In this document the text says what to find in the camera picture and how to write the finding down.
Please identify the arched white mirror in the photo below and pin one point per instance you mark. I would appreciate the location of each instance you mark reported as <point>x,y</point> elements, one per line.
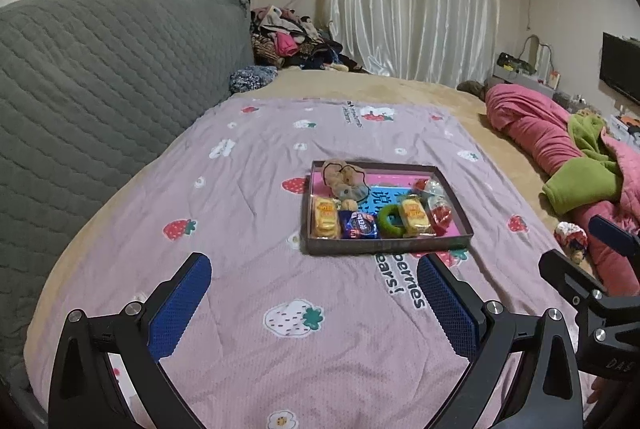
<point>532,51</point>

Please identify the black wall television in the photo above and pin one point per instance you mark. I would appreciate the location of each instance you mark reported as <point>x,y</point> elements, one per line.
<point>620,64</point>

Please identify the blue patterned cloth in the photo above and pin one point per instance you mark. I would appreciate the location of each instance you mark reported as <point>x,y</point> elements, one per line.
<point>252,79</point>

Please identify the brown cloth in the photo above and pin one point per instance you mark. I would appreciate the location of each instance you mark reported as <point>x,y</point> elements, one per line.
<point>472,90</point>

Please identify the clear packet of red candy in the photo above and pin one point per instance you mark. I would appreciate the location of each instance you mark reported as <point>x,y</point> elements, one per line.
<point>421,185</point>

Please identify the yellow cake packet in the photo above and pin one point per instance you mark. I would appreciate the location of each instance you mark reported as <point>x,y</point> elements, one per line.
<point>325,219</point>
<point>415,216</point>

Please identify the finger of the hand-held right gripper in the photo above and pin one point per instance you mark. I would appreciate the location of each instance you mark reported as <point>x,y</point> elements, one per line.
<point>612,234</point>
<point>565,271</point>

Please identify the dark grey shallow box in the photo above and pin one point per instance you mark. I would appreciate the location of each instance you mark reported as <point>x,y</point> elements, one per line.
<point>390,245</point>

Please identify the small red snack packet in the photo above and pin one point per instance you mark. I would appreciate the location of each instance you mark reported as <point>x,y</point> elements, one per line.
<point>441,221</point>

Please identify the green fuzzy scrunchie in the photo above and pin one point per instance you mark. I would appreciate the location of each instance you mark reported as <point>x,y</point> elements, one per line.
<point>384,221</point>

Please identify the beige sheer scrunchie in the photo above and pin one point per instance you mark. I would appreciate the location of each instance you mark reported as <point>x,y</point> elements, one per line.
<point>342,179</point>

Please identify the blue snack packet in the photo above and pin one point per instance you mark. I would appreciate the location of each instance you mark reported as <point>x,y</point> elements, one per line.
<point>357,225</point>

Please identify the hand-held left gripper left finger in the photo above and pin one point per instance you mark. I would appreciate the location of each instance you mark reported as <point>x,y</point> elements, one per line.
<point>180,304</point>

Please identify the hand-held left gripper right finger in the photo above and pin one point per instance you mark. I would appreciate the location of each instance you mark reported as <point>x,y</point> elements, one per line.
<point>447,304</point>

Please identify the pink quilt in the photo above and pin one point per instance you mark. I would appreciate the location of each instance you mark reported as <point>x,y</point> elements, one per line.
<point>525,124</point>

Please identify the pink and blue book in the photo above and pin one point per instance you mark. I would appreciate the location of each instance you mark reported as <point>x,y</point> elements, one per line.
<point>385,196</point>

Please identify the small red and white doll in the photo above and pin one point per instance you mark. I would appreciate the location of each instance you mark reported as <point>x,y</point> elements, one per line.
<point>572,239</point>

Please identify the pile of clothes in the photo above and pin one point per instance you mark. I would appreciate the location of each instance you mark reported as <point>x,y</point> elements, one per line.
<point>290,41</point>

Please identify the grey quilted headboard cover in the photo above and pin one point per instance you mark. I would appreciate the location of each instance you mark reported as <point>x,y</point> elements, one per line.
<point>100,84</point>

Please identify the purple strawberry print blanket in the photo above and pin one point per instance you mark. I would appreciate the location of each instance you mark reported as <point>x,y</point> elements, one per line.
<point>250,259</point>

